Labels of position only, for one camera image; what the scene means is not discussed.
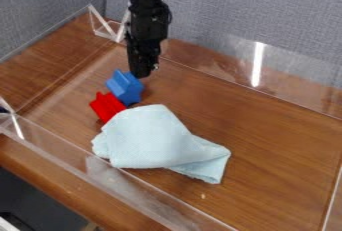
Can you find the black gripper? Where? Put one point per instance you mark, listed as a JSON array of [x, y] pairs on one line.
[[147, 31]]

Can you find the blue plastic block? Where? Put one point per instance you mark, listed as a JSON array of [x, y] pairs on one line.
[[126, 87]]

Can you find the red plastic block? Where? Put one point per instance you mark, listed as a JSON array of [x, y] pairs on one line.
[[107, 106]]

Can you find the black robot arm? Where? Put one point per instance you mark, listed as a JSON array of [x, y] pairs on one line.
[[147, 30]]

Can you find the light blue cloth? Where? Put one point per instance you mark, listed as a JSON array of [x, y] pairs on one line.
[[146, 138]]

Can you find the clear acrylic corner bracket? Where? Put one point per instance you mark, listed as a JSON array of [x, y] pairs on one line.
[[109, 29]]

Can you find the clear acrylic enclosure wall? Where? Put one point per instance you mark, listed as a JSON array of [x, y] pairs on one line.
[[266, 102]]

